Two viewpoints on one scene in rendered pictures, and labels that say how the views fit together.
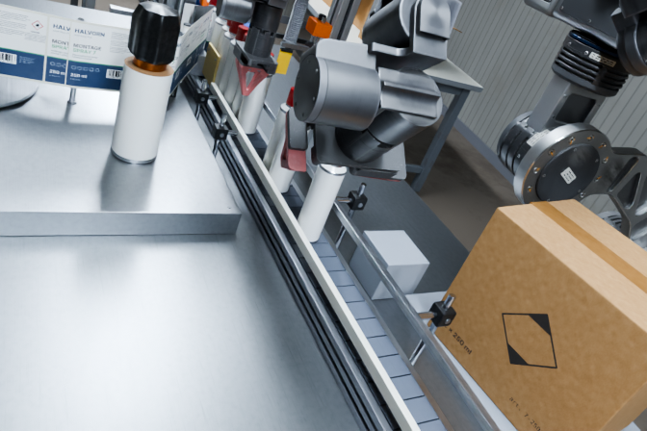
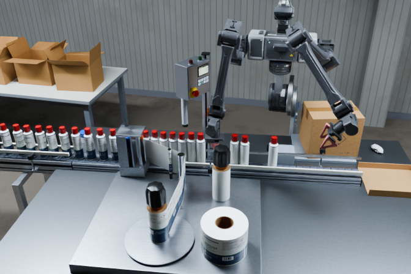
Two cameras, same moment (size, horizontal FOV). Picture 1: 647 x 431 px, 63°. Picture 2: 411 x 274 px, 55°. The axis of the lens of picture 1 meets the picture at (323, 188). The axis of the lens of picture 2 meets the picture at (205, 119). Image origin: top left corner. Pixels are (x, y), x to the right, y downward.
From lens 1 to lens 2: 177 cm
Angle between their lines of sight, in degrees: 41
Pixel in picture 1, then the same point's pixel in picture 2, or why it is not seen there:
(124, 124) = (226, 189)
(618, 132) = (170, 42)
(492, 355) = (330, 149)
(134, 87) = (227, 175)
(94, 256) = (271, 220)
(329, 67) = (355, 124)
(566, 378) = (349, 138)
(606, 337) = not seen: hidden behind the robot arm
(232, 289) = (287, 194)
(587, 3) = (276, 54)
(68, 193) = (250, 216)
